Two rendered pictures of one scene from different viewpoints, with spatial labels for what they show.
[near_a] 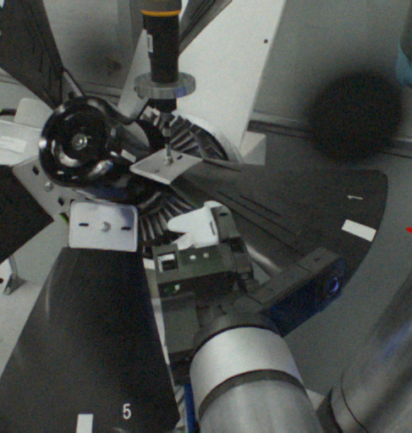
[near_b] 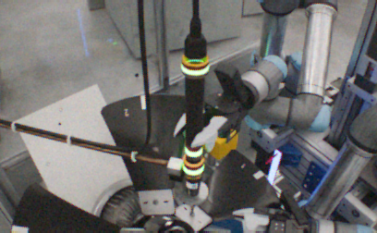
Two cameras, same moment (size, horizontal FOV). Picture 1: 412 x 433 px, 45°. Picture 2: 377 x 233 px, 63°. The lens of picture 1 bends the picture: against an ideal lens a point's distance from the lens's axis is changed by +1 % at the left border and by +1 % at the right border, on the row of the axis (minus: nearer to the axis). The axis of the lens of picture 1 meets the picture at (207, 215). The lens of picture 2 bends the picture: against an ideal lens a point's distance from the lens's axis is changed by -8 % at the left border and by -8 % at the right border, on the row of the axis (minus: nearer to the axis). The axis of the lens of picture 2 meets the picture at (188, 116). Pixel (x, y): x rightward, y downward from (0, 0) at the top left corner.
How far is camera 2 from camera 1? 0.77 m
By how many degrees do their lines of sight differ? 53
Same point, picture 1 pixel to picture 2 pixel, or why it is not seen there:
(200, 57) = (85, 153)
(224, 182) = (219, 201)
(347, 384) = (321, 212)
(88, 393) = not seen: outside the picture
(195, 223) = (254, 221)
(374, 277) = not seen: hidden behind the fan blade
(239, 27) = (92, 125)
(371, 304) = not seen: hidden behind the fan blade
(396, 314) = (335, 191)
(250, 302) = (302, 220)
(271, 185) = (225, 186)
